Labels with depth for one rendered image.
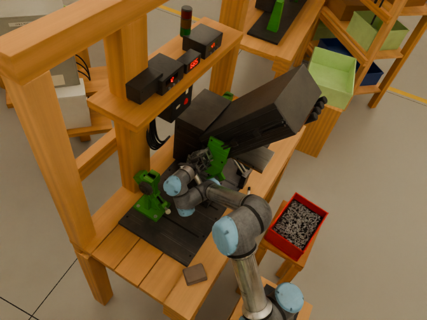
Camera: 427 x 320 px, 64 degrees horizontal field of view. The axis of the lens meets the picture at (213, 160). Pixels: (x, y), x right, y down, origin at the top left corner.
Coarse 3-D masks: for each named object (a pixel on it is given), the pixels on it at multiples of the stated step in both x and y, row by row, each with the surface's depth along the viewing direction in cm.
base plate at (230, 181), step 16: (176, 160) 202; (160, 176) 193; (224, 176) 199; (176, 208) 181; (208, 208) 183; (224, 208) 185; (128, 224) 171; (144, 224) 172; (160, 224) 174; (176, 224) 175; (192, 224) 176; (208, 224) 177; (144, 240) 169; (160, 240) 168; (176, 240) 169; (192, 240) 170; (176, 256) 164; (192, 256) 165
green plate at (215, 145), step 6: (210, 138) 167; (216, 138) 166; (210, 144) 168; (216, 144) 166; (222, 144) 165; (210, 150) 170; (216, 150) 168; (222, 150) 166; (228, 150) 165; (216, 156) 170; (222, 156) 168; (210, 162) 173; (216, 162) 171; (222, 162) 169; (210, 168) 175; (216, 168) 173; (222, 168) 171; (210, 174) 176
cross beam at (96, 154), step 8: (112, 128) 161; (104, 136) 157; (112, 136) 158; (96, 144) 153; (104, 144) 154; (112, 144) 158; (88, 152) 150; (96, 152) 150; (104, 152) 155; (112, 152) 162; (80, 160) 147; (88, 160) 147; (96, 160) 152; (104, 160) 159; (80, 168) 145; (88, 168) 150; (96, 168) 156; (80, 176) 147
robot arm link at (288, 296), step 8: (280, 288) 132; (288, 288) 133; (296, 288) 134; (272, 296) 133; (280, 296) 130; (288, 296) 131; (296, 296) 132; (280, 304) 129; (288, 304) 129; (296, 304) 129; (280, 312) 128; (288, 312) 129; (296, 312) 130
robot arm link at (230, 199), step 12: (216, 180) 153; (204, 192) 149; (216, 192) 141; (228, 192) 135; (240, 192) 133; (228, 204) 133; (240, 204) 125; (252, 204) 116; (264, 204) 117; (264, 216) 114; (264, 228) 115
